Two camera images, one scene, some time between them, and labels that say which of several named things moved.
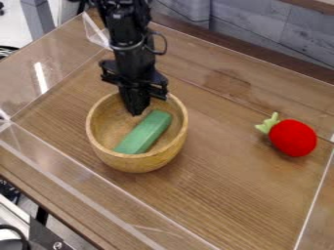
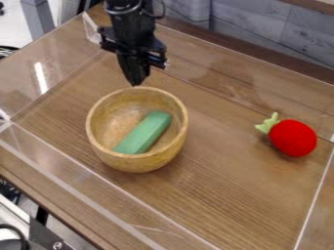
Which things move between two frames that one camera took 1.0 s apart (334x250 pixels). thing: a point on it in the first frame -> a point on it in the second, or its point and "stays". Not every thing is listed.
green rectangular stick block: [144, 134] stays
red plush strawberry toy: [291, 136] stays
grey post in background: [37, 18] stays
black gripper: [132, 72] -> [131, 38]
